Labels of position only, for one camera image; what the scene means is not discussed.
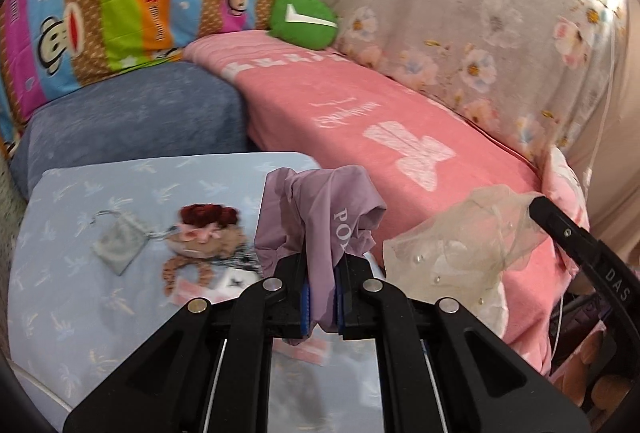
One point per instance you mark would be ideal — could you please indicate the small grey drawstring pouch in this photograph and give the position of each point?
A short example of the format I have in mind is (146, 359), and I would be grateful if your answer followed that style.
(120, 243)

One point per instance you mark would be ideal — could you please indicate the pink floral pillow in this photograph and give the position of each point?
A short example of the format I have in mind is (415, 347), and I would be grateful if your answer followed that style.
(560, 184)

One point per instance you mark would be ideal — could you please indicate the light blue patterned pillow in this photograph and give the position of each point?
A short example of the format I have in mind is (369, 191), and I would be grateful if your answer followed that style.
(72, 321)

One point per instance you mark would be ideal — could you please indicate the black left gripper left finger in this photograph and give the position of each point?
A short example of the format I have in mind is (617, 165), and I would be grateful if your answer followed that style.
(207, 369)

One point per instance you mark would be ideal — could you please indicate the pink towel blanket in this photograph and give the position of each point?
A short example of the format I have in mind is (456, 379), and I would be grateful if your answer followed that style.
(421, 157)

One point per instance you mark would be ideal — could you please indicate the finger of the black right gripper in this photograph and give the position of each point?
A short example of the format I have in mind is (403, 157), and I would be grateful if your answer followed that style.
(606, 271)

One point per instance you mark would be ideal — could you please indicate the dark blue plush cushion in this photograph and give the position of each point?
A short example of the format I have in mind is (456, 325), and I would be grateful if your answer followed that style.
(173, 109)

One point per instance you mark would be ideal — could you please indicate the green checkmark plush pillow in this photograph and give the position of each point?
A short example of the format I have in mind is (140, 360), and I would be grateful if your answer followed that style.
(310, 24)

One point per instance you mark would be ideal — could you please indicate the grey floral bedsheet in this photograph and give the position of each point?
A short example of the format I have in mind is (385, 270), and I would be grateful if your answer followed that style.
(527, 72)

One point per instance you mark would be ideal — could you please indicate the purple cloth garment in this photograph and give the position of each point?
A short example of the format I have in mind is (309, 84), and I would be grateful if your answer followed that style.
(323, 214)

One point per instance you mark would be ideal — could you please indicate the pink cloth piece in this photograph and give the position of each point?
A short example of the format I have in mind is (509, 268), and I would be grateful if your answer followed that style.
(184, 291)

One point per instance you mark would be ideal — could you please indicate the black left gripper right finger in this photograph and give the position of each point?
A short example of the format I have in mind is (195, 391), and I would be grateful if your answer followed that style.
(441, 369)

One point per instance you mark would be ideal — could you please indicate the dark red velvet scrunchie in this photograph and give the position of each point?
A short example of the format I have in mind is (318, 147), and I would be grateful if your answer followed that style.
(203, 215)

